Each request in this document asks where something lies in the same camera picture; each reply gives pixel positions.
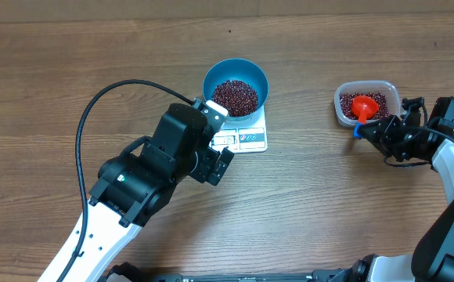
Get red scoop with blue handle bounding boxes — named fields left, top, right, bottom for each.
left=351, top=96, right=379, bottom=139

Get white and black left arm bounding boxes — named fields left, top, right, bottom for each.
left=40, top=100, right=233, bottom=281

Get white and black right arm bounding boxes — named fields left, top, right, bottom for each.
left=333, top=96, right=454, bottom=282

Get white digital kitchen scale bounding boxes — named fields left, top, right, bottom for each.
left=210, top=107, right=268, bottom=154

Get red beans in bowl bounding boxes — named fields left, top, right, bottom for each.
left=211, top=80, right=258, bottom=118

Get blue bowl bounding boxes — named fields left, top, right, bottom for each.
left=202, top=58, right=269, bottom=121

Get clear plastic food container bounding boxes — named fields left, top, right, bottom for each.
left=333, top=80, right=402, bottom=128

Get red adzuki beans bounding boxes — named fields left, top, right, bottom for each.
left=340, top=92, right=391, bottom=120

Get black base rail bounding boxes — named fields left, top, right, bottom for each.
left=98, top=260, right=369, bottom=282

